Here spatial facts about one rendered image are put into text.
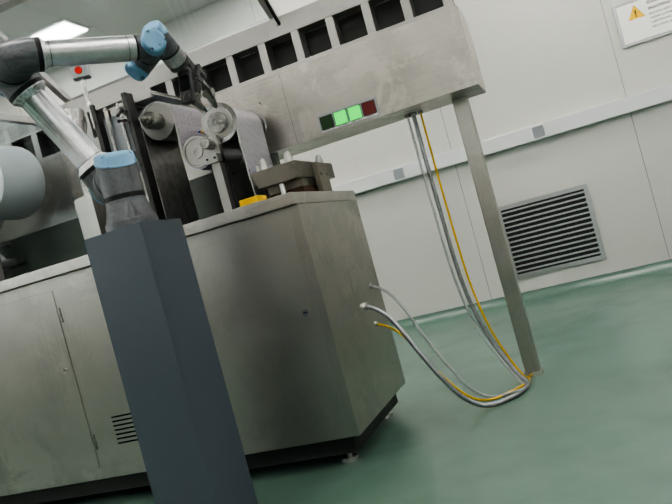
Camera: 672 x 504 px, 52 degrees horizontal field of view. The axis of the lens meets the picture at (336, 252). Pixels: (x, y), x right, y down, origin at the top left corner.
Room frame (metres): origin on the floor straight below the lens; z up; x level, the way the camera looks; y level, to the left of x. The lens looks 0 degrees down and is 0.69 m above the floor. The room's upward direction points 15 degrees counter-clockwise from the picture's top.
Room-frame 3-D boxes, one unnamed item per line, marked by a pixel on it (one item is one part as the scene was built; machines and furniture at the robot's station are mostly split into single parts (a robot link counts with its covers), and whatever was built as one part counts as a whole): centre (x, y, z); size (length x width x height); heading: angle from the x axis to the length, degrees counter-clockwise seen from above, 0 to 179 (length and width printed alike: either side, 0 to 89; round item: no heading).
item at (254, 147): (2.64, 0.19, 1.11); 0.23 x 0.01 x 0.18; 160
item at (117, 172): (2.01, 0.55, 1.07); 0.13 x 0.12 x 0.14; 28
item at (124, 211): (2.01, 0.55, 0.95); 0.15 x 0.15 x 0.10
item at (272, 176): (2.64, 0.07, 1.00); 0.40 x 0.16 x 0.06; 160
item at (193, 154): (2.70, 0.36, 1.18); 0.26 x 0.12 x 0.12; 160
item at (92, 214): (2.89, 0.93, 1.19); 0.14 x 0.14 x 0.57
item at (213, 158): (2.52, 0.34, 1.05); 0.06 x 0.05 x 0.31; 160
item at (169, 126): (2.76, 0.48, 1.34); 0.25 x 0.14 x 0.14; 160
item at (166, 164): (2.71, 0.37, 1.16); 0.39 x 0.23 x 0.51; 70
